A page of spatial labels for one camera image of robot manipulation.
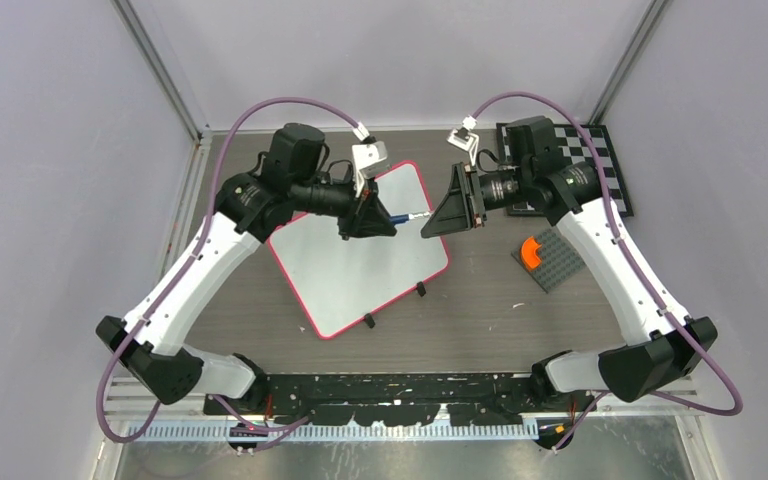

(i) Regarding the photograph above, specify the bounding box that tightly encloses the aluminium frame rail front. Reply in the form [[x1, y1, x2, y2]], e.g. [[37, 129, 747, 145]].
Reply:
[[104, 376, 206, 421]]

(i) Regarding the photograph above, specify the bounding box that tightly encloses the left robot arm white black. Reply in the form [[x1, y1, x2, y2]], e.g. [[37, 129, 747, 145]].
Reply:
[[96, 123, 396, 414]]

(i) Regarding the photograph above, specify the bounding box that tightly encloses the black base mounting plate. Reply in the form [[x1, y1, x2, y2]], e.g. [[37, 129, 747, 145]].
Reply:
[[202, 372, 597, 429]]

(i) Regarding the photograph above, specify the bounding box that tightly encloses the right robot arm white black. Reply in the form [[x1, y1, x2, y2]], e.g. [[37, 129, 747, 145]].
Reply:
[[421, 116, 718, 411]]

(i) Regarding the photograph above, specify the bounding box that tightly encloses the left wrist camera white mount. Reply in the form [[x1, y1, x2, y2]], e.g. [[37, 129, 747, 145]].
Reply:
[[351, 137, 391, 197]]

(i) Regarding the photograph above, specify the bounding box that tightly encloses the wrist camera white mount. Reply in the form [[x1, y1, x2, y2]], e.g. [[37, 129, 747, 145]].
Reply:
[[447, 116, 480, 167], [351, 137, 391, 197]]

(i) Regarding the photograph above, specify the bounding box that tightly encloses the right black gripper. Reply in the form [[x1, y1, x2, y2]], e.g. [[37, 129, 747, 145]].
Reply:
[[421, 161, 531, 238]]

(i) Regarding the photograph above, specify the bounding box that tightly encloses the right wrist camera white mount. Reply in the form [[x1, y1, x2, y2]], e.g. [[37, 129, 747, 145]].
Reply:
[[447, 116, 480, 167]]

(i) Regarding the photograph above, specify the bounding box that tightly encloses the white whiteboard pink rim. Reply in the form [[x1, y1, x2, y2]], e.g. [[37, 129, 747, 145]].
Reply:
[[266, 161, 450, 340]]

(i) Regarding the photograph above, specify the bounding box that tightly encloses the black white checkerboard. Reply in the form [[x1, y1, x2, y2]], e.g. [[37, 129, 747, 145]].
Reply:
[[495, 122, 635, 219]]

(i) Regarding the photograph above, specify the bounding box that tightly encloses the white marker blue cap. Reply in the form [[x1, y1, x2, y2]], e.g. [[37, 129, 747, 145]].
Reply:
[[390, 211, 432, 225]]

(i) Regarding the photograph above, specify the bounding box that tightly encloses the grey lego baseplate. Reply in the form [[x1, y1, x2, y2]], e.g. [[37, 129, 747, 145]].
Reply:
[[511, 228, 585, 293]]

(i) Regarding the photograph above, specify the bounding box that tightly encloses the white slotted cable duct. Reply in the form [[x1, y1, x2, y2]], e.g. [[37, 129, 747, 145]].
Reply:
[[140, 419, 539, 443]]

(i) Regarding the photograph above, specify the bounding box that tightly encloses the black board stop left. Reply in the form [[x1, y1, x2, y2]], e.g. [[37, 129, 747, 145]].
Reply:
[[363, 314, 376, 329]]

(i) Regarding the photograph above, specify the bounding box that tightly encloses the purple cable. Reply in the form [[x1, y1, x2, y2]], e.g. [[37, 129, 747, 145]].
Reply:
[[95, 97, 375, 453], [466, 91, 744, 453]]

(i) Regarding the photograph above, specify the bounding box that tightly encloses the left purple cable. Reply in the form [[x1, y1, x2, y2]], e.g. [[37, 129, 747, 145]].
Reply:
[[95, 97, 375, 453]]

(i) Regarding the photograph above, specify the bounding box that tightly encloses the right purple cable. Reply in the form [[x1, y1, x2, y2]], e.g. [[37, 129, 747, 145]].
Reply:
[[466, 91, 744, 453]]

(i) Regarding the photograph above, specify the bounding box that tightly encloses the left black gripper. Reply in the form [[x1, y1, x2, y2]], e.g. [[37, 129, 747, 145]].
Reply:
[[291, 168, 397, 240]]

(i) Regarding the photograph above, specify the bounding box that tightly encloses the orange curved block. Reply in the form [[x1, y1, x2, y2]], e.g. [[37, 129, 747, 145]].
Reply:
[[519, 236, 542, 271]]

